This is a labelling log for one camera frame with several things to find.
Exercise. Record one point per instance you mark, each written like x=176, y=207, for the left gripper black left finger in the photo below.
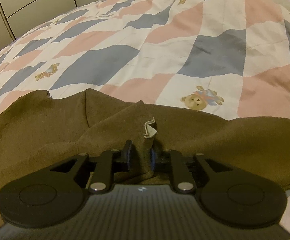
x=54, y=194

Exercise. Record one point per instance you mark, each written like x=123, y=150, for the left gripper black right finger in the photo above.
x=226, y=193

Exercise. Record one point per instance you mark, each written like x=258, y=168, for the brown knit garment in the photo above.
x=37, y=131

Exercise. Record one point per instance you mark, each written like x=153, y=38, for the checkered pink blue white quilt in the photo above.
x=229, y=58

